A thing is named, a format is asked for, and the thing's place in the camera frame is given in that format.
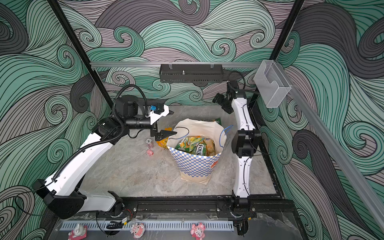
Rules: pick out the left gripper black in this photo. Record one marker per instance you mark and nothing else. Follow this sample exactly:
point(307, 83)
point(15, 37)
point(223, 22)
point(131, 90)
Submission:
point(162, 135)

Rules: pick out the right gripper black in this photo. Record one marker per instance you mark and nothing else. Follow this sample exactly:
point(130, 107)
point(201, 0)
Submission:
point(230, 109)

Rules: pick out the yellow orange gummy snack bag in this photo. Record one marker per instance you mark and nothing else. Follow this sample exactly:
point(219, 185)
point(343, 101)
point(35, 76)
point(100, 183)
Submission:
point(163, 143)

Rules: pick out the green Spring Tea candy bag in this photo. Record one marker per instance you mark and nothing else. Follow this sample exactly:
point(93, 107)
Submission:
point(219, 121)

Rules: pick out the checkered paper bag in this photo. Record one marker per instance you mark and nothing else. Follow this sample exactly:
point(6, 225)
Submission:
point(195, 168)

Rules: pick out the green Fox's candy bag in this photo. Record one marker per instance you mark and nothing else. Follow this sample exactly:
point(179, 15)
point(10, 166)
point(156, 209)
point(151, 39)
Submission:
point(192, 145)

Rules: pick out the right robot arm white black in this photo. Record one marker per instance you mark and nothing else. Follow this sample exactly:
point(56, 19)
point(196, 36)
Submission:
point(244, 145)

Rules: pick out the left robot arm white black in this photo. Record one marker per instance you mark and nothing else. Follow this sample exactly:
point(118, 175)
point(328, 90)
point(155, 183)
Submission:
point(61, 191)

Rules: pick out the brown snack bag in bag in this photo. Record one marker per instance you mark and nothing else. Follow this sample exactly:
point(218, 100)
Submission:
point(210, 147)

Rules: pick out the small pink candy toy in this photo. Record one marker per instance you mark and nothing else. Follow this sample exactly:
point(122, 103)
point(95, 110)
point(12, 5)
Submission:
point(150, 146)

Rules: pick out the pink pig figurine middle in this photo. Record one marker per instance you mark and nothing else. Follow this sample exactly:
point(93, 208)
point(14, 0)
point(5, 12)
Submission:
point(138, 230)

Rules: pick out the pink pig figurine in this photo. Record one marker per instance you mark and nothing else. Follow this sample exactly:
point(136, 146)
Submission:
point(198, 231)
point(138, 230)

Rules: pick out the pink pig figurine right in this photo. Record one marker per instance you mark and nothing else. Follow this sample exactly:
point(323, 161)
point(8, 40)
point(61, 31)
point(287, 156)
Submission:
point(198, 231)

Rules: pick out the pink bunny figurine left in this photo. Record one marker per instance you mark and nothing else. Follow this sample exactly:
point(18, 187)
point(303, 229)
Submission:
point(78, 233)

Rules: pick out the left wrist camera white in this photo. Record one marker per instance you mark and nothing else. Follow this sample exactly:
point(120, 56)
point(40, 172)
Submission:
point(155, 112)

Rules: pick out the clear plastic wall holder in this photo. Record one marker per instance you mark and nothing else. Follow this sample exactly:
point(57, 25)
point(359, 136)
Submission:
point(272, 82)

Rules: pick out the black perforated wall tray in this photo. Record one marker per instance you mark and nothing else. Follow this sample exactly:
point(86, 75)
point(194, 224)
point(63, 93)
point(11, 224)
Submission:
point(191, 74)

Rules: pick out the aluminium rail back wall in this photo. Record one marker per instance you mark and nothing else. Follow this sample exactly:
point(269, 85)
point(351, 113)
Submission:
point(138, 64)

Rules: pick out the aluminium rail wall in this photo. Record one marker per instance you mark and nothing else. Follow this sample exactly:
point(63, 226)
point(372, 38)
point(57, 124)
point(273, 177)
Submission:
point(138, 64)
point(307, 102)

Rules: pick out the white slotted cable duct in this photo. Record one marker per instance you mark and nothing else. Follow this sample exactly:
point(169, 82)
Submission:
point(152, 225)

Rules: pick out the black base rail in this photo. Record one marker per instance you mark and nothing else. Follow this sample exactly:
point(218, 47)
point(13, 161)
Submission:
point(221, 207)

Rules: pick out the aluminium rail right wall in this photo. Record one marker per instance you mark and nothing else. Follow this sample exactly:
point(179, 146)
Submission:
point(307, 102)

